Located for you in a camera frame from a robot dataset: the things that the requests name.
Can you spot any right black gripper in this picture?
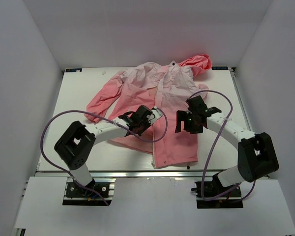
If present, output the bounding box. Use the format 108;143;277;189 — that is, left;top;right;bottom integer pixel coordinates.
176;110;204;134

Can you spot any pink hooded jacket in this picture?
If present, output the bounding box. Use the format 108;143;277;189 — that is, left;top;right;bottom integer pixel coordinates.
87;54;212;168

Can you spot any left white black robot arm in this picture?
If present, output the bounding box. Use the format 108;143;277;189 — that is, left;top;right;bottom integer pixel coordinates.
54;105;163;196

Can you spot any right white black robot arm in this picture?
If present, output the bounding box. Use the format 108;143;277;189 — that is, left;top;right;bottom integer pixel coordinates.
175;96;279;196

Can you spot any blue label sticker right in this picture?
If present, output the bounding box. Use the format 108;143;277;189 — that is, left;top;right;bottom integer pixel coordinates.
211;66;229;70

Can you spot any blue label sticker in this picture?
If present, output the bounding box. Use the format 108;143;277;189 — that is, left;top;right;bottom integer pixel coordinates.
211;66;229;70
65;68;82;73

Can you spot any blue label sticker left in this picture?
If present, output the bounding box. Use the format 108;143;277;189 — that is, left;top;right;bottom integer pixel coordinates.
65;68;82;73

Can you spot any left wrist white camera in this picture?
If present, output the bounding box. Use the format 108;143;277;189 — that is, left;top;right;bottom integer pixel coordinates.
149;107;163;124

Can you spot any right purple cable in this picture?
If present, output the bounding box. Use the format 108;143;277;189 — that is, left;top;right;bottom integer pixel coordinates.
186;89;257;202

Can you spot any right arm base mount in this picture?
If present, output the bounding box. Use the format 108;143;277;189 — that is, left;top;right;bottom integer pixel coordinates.
191;174;243;209

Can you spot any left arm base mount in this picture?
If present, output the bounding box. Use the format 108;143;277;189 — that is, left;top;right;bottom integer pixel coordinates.
62;178;116;207

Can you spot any aluminium table front rail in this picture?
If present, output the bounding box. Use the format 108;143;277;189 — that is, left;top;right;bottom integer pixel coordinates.
35;170;219;178

